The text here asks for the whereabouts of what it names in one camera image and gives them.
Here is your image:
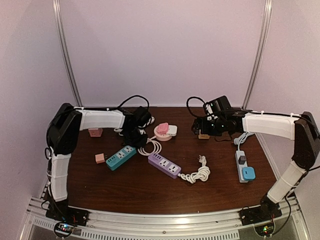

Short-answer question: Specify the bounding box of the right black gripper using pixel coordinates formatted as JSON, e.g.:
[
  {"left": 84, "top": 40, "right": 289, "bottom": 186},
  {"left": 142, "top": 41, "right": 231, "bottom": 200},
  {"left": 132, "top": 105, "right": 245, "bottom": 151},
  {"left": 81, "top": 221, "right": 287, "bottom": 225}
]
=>
[{"left": 191, "top": 117, "right": 226, "bottom": 137}]

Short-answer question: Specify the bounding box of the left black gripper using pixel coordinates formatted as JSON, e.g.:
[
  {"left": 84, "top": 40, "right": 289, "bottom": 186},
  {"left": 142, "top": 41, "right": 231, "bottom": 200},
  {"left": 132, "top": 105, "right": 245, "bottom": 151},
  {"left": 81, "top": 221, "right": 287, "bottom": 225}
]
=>
[{"left": 123, "top": 128, "right": 149, "bottom": 150}]

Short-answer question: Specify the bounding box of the beige cube socket adapter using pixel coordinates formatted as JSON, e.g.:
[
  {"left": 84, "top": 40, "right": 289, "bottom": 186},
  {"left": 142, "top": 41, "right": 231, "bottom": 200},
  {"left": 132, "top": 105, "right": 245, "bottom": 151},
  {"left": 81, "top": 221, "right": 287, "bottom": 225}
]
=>
[{"left": 198, "top": 133, "right": 210, "bottom": 140}]

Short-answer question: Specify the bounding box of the pink plug adapter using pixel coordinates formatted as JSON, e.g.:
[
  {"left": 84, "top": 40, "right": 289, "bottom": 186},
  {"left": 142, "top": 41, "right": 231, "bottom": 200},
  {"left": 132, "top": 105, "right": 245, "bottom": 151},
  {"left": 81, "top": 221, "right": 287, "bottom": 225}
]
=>
[{"left": 156, "top": 122, "right": 169, "bottom": 135}]

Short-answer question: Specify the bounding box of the pink round socket base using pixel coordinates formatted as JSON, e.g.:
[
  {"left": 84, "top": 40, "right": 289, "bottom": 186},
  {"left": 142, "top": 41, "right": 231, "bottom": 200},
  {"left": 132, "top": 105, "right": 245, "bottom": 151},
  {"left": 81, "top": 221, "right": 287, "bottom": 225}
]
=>
[{"left": 153, "top": 127, "right": 174, "bottom": 142}]

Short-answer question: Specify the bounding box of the teal power strip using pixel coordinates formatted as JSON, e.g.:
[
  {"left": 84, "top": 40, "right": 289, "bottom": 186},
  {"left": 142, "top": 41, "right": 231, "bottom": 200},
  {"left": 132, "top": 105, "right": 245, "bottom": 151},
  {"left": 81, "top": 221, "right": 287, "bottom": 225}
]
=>
[{"left": 105, "top": 145, "right": 137, "bottom": 171}]

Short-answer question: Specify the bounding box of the white plug adapter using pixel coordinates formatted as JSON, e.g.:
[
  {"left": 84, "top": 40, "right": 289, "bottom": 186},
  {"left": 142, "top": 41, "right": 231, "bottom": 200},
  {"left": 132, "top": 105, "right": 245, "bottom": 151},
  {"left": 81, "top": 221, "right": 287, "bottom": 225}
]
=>
[{"left": 166, "top": 125, "right": 178, "bottom": 137}]

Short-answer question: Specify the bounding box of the small pink charger plug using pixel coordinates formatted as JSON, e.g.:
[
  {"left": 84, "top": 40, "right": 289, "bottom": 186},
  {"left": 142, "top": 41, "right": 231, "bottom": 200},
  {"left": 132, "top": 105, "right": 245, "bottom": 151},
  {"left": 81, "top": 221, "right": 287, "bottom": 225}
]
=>
[{"left": 95, "top": 153, "right": 108, "bottom": 164}]

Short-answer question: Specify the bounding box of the pink cube socket adapter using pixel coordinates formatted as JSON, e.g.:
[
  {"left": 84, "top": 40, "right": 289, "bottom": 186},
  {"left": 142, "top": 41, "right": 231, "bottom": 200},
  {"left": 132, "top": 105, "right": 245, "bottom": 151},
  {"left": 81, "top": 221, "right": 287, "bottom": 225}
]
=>
[{"left": 88, "top": 128, "right": 103, "bottom": 138}]

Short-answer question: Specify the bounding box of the purple power strip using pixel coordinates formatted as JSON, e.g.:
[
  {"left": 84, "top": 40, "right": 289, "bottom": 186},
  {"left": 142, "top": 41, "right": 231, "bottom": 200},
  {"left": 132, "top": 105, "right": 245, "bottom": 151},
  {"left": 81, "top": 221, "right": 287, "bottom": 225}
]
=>
[{"left": 148, "top": 153, "right": 182, "bottom": 179}]

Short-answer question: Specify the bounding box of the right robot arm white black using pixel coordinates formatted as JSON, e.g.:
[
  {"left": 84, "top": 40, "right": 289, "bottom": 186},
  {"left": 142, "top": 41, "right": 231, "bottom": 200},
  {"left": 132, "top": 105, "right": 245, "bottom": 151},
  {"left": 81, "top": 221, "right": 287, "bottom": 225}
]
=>
[{"left": 191, "top": 109, "right": 320, "bottom": 221}]

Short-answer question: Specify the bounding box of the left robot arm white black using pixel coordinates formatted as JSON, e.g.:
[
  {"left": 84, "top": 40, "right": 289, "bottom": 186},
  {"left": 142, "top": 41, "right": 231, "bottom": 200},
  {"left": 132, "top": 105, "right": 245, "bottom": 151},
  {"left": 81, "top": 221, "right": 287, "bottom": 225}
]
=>
[{"left": 45, "top": 103, "right": 153, "bottom": 202}]

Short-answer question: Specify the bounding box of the black charger plug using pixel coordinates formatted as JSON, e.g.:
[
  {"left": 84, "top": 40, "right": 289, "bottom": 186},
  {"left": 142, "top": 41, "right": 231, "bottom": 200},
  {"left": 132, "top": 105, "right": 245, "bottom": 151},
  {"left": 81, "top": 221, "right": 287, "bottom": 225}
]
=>
[{"left": 238, "top": 155, "right": 247, "bottom": 165}]

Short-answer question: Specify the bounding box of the blue charger plug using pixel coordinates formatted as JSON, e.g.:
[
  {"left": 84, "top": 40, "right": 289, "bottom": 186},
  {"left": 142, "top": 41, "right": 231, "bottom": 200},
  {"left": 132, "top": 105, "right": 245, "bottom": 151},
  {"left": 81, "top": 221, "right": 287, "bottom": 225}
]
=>
[{"left": 242, "top": 166, "right": 256, "bottom": 181}]

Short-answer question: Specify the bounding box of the grey power strip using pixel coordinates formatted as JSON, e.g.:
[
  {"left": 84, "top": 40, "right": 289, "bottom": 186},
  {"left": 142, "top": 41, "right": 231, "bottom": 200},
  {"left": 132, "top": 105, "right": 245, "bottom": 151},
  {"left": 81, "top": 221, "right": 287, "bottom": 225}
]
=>
[{"left": 235, "top": 150, "right": 249, "bottom": 183}]

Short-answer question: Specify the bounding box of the white cable of teal strip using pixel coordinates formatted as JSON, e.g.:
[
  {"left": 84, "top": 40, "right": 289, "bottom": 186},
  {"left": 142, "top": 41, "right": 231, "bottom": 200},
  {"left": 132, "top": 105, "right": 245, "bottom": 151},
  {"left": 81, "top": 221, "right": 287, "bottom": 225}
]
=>
[{"left": 113, "top": 126, "right": 127, "bottom": 137}]

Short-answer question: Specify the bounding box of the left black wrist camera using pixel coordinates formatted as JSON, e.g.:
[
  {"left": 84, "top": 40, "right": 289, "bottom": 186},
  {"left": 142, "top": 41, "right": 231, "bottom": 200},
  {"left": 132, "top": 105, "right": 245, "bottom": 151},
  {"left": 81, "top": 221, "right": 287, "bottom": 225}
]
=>
[{"left": 133, "top": 106, "right": 155, "bottom": 130}]

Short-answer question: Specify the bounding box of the white coiled round-socket cable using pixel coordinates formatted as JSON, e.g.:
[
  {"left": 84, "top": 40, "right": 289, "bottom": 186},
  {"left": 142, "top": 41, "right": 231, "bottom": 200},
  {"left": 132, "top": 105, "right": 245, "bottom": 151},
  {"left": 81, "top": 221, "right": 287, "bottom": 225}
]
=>
[{"left": 137, "top": 136, "right": 163, "bottom": 156}]

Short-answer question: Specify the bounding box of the grey strip cable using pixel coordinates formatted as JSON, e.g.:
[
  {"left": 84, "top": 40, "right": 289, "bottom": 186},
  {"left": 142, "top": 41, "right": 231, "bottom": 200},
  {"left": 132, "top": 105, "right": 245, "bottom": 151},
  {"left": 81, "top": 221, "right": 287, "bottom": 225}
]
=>
[{"left": 232, "top": 132, "right": 254, "bottom": 152}]

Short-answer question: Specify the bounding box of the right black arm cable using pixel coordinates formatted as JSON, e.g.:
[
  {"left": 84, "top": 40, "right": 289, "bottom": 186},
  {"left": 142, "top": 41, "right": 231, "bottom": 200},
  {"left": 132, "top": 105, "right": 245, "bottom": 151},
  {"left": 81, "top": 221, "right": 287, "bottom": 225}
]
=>
[{"left": 186, "top": 96, "right": 208, "bottom": 119}]

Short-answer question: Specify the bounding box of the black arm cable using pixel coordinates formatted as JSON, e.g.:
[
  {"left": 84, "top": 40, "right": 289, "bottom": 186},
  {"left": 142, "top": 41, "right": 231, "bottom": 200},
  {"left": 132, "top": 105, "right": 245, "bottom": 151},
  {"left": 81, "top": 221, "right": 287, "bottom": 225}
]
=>
[
  {"left": 44, "top": 94, "right": 150, "bottom": 161},
  {"left": 186, "top": 96, "right": 208, "bottom": 119}
]

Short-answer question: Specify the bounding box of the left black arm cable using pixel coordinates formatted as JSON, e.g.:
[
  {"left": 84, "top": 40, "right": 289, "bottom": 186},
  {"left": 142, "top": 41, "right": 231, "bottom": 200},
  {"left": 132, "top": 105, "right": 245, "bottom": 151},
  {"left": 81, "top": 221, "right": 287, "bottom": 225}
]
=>
[{"left": 44, "top": 94, "right": 150, "bottom": 161}]

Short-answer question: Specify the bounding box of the white knotted purple-strip cable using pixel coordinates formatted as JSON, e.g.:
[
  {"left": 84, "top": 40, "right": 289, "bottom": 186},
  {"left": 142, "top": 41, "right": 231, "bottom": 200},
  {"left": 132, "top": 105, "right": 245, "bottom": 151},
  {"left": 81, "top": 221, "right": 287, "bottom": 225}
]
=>
[{"left": 177, "top": 154, "right": 211, "bottom": 185}]

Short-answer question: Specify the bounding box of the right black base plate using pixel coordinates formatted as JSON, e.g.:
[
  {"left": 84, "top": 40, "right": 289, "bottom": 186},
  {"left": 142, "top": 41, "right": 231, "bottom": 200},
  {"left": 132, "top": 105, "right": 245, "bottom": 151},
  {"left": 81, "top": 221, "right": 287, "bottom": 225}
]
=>
[{"left": 238, "top": 206, "right": 282, "bottom": 226}]

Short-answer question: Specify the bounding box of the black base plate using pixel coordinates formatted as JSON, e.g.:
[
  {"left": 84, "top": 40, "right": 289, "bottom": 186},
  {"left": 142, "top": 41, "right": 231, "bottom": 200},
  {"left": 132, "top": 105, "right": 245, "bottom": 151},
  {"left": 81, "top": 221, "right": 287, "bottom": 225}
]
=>
[
  {"left": 45, "top": 205, "right": 89, "bottom": 227},
  {"left": 238, "top": 206, "right": 282, "bottom": 226}
]

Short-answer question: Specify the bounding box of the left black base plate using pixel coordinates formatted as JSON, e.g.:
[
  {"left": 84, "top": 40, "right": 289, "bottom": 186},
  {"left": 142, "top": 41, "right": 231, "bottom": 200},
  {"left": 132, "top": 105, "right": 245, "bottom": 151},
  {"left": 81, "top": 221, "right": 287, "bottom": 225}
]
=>
[{"left": 45, "top": 205, "right": 89, "bottom": 227}]

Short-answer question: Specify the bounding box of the front aluminium rail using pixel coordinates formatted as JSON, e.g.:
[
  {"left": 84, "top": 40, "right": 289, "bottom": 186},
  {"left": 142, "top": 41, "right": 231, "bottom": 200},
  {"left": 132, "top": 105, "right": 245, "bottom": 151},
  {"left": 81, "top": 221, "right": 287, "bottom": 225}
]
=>
[{"left": 18, "top": 197, "right": 311, "bottom": 240}]

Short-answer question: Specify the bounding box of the right aluminium frame post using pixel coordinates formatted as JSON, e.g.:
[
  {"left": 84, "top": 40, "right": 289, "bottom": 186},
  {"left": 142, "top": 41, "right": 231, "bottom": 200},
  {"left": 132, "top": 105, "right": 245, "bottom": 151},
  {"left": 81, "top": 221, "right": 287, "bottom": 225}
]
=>
[{"left": 242, "top": 0, "right": 273, "bottom": 109}]

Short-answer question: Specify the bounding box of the aluminium frame post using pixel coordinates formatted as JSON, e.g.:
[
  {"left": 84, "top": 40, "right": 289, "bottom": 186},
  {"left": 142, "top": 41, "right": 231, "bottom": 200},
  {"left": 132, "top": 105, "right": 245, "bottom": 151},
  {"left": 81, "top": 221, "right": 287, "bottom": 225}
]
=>
[
  {"left": 242, "top": 0, "right": 273, "bottom": 109},
  {"left": 52, "top": 0, "right": 83, "bottom": 107}
]

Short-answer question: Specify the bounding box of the left aluminium frame post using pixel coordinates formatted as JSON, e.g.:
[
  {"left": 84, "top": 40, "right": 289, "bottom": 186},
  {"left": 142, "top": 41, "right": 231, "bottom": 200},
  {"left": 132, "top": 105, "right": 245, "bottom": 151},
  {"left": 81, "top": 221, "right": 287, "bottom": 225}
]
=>
[{"left": 52, "top": 0, "right": 83, "bottom": 107}]

